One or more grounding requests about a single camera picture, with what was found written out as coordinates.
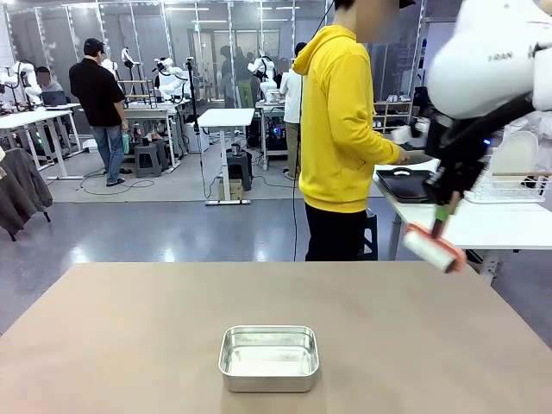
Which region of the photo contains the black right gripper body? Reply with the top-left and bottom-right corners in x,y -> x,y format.
423,111 -> 489,208

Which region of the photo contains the pink lint roller maroon handle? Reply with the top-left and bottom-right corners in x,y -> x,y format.
402,191 -> 468,274

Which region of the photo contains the person's right forearm yellow sleeve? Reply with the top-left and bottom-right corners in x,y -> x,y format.
356,128 -> 403,166

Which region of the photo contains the white side table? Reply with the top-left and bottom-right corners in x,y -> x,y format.
372,163 -> 552,284

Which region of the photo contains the dark plastic stool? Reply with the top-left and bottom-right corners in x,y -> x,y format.
356,206 -> 380,261

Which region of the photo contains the black equipment case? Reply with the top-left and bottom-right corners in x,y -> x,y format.
413,85 -> 433,120

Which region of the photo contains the wooden shoe rack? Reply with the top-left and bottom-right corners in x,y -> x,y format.
372,98 -> 413,135

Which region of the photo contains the person in yellow hoodie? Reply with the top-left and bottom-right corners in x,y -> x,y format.
292,0 -> 416,263

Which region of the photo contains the person in white shirt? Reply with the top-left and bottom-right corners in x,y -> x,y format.
279,41 -> 305,180

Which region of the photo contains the black stool with cup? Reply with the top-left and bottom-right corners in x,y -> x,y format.
225,142 -> 254,191

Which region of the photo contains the cardboard box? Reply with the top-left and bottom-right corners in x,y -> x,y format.
216,177 -> 244,202

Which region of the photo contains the white standing desk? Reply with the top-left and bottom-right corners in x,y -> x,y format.
195,107 -> 257,206

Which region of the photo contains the stainless steel rectangular container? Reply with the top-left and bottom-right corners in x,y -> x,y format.
217,325 -> 321,394

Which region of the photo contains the black tripod pole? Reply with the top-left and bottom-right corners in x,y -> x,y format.
185,57 -> 209,200

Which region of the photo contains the grey plastic stool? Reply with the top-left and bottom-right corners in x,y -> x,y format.
134,141 -> 170,179

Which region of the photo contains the man in black cap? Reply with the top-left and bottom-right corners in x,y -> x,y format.
68,37 -> 131,188

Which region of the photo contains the dark laptop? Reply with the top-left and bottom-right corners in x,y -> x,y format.
40,91 -> 70,107

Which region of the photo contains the seated person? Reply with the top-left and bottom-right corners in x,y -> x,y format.
34,65 -> 66,94

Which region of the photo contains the grey jacket on chair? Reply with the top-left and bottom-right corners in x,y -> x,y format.
0,146 -> 54,242

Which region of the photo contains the long white workbench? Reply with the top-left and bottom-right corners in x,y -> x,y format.
0,109 -> 84,180

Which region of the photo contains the white wire dish rack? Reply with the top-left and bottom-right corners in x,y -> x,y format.
462,147 -> 552,205

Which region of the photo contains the right arm thick black hose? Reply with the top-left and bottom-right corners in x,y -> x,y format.
432,91 -> 538,163

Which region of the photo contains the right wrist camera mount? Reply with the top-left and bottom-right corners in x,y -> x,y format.
391,116 -> 432,146

